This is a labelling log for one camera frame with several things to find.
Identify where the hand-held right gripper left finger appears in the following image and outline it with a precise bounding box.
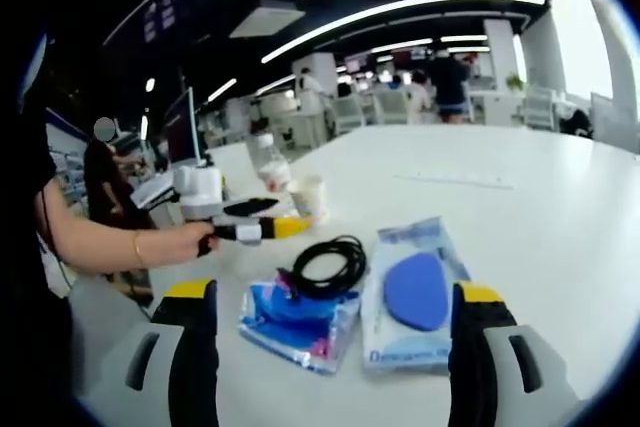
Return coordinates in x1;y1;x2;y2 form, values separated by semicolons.
79;279;221;427

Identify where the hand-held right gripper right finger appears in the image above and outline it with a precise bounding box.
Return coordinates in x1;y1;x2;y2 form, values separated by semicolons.
448;280;590;427

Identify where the white paper cup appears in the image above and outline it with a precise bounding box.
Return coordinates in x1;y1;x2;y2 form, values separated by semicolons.
286;174;330;229

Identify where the clear plastic water bottle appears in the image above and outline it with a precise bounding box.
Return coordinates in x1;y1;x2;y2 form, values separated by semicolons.
246;131;292;193

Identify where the black cable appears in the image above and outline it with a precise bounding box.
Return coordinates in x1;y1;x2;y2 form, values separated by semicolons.
278;235;369;302

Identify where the clear packet with blue case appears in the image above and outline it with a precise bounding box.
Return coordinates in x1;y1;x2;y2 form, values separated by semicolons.
359;215;475;374

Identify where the small blue patterned packet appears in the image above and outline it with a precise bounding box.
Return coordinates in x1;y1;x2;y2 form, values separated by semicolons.
236;270;362;377

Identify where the white tabletop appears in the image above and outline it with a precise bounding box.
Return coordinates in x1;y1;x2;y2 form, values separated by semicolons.
69;124;640;427

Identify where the person's left hand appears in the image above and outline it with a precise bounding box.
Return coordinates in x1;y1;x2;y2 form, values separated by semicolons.
181;220;222;261

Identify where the white flat object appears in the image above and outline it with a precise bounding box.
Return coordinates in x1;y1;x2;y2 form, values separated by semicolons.
131;173;177;209

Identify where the dark desk monitor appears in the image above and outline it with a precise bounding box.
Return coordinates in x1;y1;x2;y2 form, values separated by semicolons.
163;87;208;165

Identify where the white office chair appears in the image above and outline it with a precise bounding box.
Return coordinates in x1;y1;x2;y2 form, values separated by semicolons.
523;85;555;132
373;90;410;127
331;93;367;137

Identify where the hanging sign panel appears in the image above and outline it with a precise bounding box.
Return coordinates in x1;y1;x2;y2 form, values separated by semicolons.
143;0;160;44
159;0;180;29

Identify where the person's dark shirt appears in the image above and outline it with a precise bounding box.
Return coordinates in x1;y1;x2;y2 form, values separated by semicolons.
0;0;77;427

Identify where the ceiling air conditioner unit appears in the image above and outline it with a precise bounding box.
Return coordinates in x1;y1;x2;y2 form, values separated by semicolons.
228;5;307;40

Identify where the long curved ceiling light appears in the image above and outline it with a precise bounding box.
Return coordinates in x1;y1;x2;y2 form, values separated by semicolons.
258;0;547;65

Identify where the black bag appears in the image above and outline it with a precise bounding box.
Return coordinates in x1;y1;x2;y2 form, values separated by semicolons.
558;108;596;142

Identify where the narrow bright window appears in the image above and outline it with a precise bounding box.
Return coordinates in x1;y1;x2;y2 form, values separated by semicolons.
548;0;615;101

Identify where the thin gold bracelet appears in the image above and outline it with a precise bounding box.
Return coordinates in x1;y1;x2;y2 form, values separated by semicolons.
131;230;147;267

